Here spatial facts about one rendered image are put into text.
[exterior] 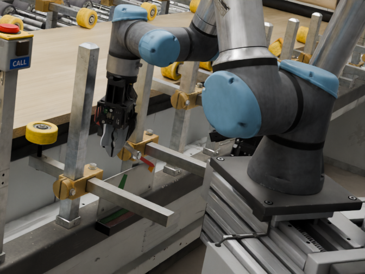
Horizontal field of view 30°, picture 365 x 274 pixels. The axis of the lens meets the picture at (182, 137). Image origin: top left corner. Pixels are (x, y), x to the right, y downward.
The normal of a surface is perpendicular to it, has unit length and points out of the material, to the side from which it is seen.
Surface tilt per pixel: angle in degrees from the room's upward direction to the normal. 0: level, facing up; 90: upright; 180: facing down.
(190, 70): 90
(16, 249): 0
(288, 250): 90
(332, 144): 90
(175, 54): 90
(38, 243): 0
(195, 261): 0
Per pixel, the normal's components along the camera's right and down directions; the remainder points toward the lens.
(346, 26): -0.22, 0.27
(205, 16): -0.57, 0.33
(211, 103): -0.79, 0.21
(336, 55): -0.01, 0.37
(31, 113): 0.17, -0.92
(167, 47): 0.57, 0.37
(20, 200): 0.84, 0.32
